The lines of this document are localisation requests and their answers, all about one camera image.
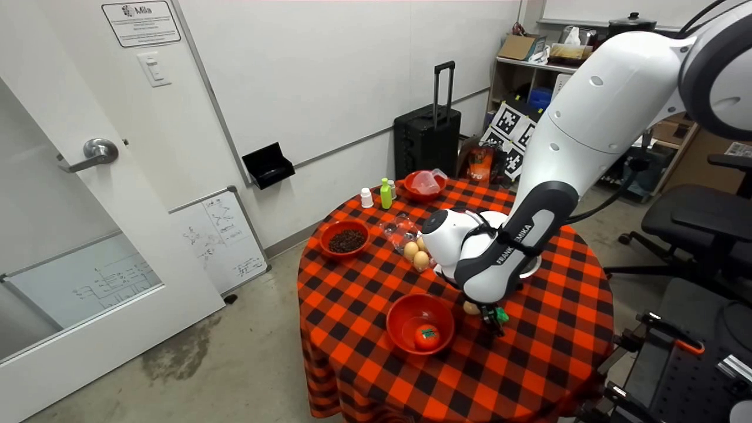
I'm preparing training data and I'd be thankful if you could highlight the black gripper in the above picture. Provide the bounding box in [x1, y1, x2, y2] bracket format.
[479, 303, 503, 339]

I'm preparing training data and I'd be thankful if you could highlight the green toy broccoli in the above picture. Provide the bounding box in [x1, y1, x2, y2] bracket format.
[491, 305, 510, 324]

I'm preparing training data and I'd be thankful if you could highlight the beige egg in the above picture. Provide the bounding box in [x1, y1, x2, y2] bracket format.
[463, 302, 479, 315]

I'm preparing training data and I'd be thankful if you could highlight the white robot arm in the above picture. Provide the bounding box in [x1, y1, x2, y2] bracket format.
[422, 0, 752, 331]

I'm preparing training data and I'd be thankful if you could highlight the silver metal basin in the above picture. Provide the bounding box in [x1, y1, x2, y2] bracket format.
[520, 257, 543, 283]

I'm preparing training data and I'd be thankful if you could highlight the clear egg carton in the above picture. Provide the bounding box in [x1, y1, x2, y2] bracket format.
[385, 214, 432, 274]

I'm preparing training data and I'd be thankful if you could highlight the orange toy tomato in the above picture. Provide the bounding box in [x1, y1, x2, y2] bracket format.
[415, 324, 442, 350]

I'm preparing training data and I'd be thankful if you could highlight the red bowl with tomato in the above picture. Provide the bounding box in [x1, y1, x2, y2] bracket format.
[385, 295, 456, 357]

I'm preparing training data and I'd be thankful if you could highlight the red black plaid tablecloth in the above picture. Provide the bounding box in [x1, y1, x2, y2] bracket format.
[297, 178, 613, 423]

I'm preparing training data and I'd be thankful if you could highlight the red bowl with plastic bag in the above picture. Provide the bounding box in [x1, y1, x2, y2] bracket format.
[402, 170, 450, 202]

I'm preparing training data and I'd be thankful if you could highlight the red bowl with dark contents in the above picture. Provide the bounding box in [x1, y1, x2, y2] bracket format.
[319, 221, 370, 258]

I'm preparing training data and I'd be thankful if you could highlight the green plastic bottle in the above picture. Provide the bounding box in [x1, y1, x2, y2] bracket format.
[379, 178, 395, 209]

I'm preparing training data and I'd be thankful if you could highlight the small white bottle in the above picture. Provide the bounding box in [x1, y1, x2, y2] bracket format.
[360, 189, 375, 209]

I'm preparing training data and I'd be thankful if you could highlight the fiducial marker board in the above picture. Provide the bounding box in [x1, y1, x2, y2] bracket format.
[479, 102, 537, 182]

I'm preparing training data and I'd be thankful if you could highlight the black rolling suitcase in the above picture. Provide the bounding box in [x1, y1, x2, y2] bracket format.
[393, 90, 462, 178]

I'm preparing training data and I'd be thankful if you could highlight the black office chair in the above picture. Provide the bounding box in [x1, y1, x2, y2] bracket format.
[607, 155, 752, 305]

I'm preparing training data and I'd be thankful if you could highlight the wooden storage shelf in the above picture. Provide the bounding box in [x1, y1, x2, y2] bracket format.
[496, 31, 701, 200]

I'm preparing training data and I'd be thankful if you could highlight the small whiteboard on floor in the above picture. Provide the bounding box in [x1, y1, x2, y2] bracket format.
[171, 189, 268, 295]

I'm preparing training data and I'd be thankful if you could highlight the white door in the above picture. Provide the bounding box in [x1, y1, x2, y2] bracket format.
[0, 0, 222, 423]

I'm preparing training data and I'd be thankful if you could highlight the door notice sign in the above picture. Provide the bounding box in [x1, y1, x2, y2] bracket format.
[102, 0, 182, 50]

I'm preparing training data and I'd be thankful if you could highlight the silver door handle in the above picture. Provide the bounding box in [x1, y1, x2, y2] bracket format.
[56, 138, 121, 174]

